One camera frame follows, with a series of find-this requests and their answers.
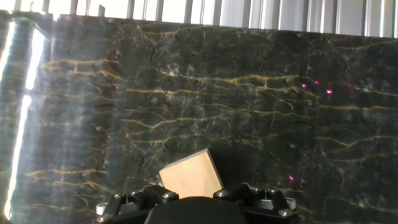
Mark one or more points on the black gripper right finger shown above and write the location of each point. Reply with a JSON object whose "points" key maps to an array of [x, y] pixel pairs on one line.
{"points": [[261, 197]]}

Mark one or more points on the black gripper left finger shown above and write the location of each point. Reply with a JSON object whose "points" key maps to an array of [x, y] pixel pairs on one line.
{"points": [[136, 199]]}

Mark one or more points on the large wooden block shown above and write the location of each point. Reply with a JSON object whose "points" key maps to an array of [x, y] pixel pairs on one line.
{"points": [[191, 177]]}

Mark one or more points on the black marble pattern mat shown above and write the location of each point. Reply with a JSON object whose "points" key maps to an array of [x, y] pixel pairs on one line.
{"points": [[217, 109]]}

